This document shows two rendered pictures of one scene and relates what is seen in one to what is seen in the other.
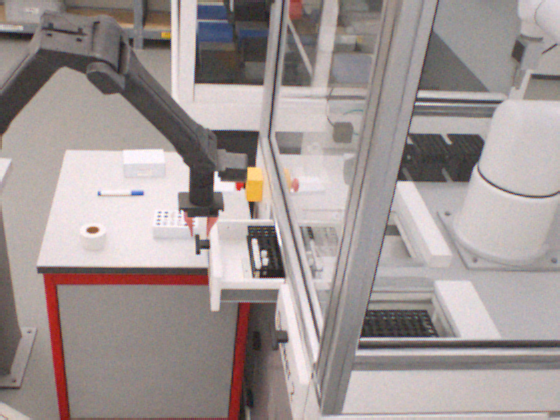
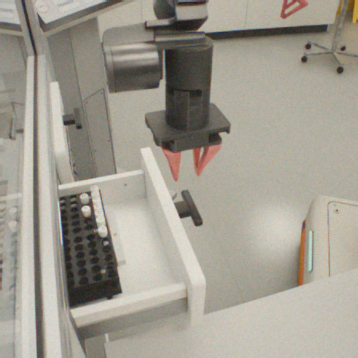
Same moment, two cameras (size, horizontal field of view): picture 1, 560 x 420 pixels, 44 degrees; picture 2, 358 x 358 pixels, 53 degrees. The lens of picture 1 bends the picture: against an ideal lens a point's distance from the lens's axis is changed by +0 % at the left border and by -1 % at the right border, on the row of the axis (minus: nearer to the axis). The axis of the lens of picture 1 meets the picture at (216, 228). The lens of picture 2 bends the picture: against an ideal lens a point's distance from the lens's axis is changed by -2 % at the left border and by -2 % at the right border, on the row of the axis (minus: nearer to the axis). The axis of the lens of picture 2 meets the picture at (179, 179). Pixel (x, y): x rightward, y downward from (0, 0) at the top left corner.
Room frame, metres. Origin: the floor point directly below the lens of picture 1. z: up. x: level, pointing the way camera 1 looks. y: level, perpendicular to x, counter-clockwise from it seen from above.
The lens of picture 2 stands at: (1.72, -0.06, 1.31)
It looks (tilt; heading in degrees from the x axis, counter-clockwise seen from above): 41 degrees down; 168
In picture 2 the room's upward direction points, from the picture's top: straight up
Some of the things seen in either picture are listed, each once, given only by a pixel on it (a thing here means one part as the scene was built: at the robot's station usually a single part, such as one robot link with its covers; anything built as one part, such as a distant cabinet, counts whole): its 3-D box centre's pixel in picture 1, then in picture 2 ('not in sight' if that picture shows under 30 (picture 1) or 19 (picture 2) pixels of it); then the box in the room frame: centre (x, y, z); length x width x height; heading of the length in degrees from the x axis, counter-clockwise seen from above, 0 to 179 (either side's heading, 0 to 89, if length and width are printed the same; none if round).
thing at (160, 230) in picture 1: (175, 224); not in sight; (1.60, 0.11, 0.78); 0.12 x 0.08 x 0.04; 92
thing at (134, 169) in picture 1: (143, 163); not in sight; (1.92, 0.24, 0.79); 0.13 x 0.09 x 0.05; 101
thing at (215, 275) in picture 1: (213, 255); (167, 227); (1.35, 0.00, 0.87); 0.29 x 0.02 x 0.11; 5
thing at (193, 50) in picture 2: (204, 168); (183, 61); (1.32, 0.03, 1.13); 0.07 x 0.06 x 0.07; 92
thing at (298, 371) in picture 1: (290, 347); (61, 133); (1.05, -0.17, 0.87); 0.29 x 0.02 x 0.11; 5
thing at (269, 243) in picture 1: (294, 257); (37, 258); (1.36, -0.20, 0.87); 0.22 x 0.18 x 0.06; 95
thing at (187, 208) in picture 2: (202, 244); (184, 208); (1.34, 0.03, 0.91); 0.07 x 0.04 x 0.01; 5
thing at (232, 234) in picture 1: (298, 259); (31, 261); (1.37, -0.20, 0.86); 0.40 x 0.26 x 0.06; 95
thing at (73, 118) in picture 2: (279, 336); (71, 119); (1.04, -0.14, 0.91); 0.07 x 0.04 x 0.01; 5
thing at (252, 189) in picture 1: (252, 184); not in sight; (1.69, -0.09, 0.88); 0.07 x 0.05 x 0.07; 5
